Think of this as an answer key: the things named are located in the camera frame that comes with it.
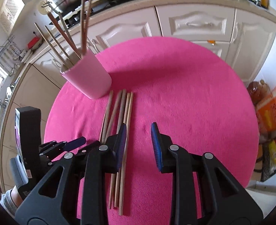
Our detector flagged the amber cooking oil bottle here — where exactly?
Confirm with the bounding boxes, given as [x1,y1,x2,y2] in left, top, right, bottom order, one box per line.
[247,80,272,106]

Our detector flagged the person's left forearm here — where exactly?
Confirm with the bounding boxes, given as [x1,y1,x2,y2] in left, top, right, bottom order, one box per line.
[0,185,26,217]

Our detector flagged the black yellow patterned bag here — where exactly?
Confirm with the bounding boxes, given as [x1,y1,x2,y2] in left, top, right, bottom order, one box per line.
[260,141,276,182]

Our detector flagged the cream perforated plate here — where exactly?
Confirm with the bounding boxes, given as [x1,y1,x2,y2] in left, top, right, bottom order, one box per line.
[40,0,52,14]

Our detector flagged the cream lattice door cabinet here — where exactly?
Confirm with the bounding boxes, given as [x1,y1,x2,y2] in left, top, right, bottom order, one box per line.
[0,0,26,34]

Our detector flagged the orange packaging bag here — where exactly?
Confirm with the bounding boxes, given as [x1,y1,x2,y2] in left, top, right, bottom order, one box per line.
[255,82,276,134]

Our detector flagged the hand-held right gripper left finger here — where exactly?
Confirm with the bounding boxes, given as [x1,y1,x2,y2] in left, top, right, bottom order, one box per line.
[15,123,128,225]

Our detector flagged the cream base cabinets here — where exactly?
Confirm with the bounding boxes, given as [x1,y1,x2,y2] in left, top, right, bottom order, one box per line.
[0,6,276,193]

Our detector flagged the metal wall utensil rack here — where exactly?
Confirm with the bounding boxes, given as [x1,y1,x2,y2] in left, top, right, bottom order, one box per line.
[0,34,17,59]

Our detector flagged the pink cup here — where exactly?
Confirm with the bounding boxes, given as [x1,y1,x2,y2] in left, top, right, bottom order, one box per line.
[59,53,112,99]

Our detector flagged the pink tablecloth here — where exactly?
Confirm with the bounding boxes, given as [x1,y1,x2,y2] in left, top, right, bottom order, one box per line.
[44,37,260,225]

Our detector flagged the hanging utensil rack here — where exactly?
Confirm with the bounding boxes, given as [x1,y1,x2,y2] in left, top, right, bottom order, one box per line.
[0,49,21,75]

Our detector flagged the bundle of wooden chopsticks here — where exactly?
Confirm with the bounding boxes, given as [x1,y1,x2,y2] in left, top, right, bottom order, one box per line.
[33,0,134,216]

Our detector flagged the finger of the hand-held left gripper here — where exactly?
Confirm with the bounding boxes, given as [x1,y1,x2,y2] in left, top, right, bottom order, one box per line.
[38,136,87,155]
[41,141,101,167]

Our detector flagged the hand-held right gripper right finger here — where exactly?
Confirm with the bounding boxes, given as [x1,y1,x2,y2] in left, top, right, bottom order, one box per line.
[151,122,264,225]

